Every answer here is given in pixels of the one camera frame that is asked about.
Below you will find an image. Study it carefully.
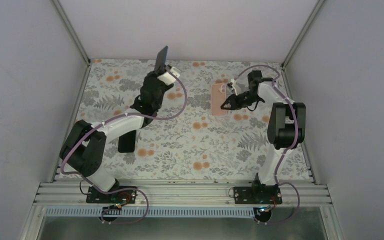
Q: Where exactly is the pink phone case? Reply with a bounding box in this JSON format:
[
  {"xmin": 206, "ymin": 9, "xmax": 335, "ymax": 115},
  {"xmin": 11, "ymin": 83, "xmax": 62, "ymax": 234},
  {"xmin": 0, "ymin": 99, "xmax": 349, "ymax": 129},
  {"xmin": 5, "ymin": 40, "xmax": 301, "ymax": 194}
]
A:
[{"xmin": 210, "ymin": 83, "xmax": 227, "ymax": 116}]

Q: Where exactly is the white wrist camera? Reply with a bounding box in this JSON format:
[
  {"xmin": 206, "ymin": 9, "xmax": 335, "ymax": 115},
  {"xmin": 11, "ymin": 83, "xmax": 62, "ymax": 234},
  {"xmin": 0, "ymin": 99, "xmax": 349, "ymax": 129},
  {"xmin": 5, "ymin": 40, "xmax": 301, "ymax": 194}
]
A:
[
  {"xmin": 226, "ymin": 78, "xmax": 241, "ymax": 96},
  {"xmin": 157, "ymin": 66, "xmax": 181, "ymax": 86}
]

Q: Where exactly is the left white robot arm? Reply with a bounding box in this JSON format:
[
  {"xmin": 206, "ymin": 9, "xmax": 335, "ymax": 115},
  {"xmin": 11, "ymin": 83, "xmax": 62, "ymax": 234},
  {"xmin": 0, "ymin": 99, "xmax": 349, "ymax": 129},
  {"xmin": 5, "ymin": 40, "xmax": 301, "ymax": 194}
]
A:
[{"xmin": 59, "ymin": 67, "xmax": 180, "ymax": 203}]

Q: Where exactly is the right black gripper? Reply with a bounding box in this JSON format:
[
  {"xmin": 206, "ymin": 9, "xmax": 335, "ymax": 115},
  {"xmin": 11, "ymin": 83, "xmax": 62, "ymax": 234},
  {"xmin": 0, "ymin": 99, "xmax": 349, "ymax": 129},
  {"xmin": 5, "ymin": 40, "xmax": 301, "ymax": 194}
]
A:
[{"xmin": 222, "ymin": 90, "xmax": 263, "ymax": 111}]

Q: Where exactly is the grey slotted cable duct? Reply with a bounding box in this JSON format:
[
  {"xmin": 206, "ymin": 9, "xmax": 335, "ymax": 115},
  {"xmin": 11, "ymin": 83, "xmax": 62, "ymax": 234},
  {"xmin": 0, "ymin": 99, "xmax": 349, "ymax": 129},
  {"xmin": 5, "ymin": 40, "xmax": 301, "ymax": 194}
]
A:
[{"xmin": 44, "ymin": 206, "xmax": 255, "ymax": 219}]

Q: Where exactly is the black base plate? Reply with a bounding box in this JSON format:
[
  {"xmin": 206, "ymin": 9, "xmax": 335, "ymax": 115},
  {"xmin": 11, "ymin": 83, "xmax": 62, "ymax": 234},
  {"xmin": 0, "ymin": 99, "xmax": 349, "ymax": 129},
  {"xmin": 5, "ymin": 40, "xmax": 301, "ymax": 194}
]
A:
[
  {"xmin": 85, "ymin": 186, "xmax": 137, "ymax": 205},
  {"xmin": 231, "ymin": 185, "xmax": 283, "ymax": 205}
]

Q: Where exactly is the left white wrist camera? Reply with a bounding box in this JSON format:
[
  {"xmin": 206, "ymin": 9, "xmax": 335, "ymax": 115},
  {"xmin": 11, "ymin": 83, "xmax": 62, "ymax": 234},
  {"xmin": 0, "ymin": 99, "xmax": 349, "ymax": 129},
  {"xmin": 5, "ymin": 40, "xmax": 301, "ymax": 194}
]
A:
[{"xmin": 157, "ymin": 66, "xmax": 181, "ymax": 86}]

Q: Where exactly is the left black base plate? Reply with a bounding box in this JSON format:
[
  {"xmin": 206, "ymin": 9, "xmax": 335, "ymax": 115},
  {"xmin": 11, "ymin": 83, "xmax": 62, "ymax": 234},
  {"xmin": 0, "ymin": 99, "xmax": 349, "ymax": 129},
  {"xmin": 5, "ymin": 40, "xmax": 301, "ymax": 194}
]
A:
[{"xmin": 85, "ymin": 186, "xmax": 137, "ymax": 205}]

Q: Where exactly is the aluminium rail frame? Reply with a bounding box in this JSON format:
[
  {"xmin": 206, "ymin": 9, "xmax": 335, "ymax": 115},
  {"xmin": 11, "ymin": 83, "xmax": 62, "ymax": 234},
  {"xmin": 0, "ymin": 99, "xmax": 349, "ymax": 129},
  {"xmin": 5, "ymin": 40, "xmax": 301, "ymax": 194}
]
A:
[{"xmin": 33, "ymin": 179, "xmax": 333, "ymax": 207}]

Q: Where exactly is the black phone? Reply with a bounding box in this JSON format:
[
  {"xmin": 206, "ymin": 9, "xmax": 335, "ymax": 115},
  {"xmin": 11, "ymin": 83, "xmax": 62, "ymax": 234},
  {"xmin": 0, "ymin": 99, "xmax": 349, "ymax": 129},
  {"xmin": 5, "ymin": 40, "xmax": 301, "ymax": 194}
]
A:
[{"xmin": 117, "ymin": 130, "xmax": 137, "ymax": 153}]

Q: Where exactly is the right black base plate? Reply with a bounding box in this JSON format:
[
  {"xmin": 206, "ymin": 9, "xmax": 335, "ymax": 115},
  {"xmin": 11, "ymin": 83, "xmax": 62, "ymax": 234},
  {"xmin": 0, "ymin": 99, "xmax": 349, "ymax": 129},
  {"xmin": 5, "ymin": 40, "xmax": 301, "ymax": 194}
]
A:
[{"xmin": 231, "ymin": 185, "xmax": 283, "ymax": 205}]

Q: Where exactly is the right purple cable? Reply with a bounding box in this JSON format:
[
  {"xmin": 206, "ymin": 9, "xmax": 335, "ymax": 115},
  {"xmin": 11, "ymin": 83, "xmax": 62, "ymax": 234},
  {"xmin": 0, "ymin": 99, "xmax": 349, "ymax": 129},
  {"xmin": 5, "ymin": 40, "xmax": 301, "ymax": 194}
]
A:
[{"xmin": 231, "ymin": 64, "xmax": 302, "ymax": 225}]

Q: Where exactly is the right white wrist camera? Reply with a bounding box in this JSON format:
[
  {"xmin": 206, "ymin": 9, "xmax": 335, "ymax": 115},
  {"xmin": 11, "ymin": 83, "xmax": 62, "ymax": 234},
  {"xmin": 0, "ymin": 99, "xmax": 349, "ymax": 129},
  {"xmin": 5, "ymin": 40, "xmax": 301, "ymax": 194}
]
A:
[{"xmin": 226, "ymin": 78, "xmax": 241, "ymax": 96}]

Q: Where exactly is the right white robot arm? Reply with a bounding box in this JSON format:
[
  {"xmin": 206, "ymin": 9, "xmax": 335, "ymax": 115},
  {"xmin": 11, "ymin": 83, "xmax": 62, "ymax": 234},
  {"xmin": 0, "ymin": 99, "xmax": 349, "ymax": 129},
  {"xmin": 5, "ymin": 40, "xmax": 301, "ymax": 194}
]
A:
[{"xmin": 220, "ymin": 70, "xmax": 307, "ymax": 204}]

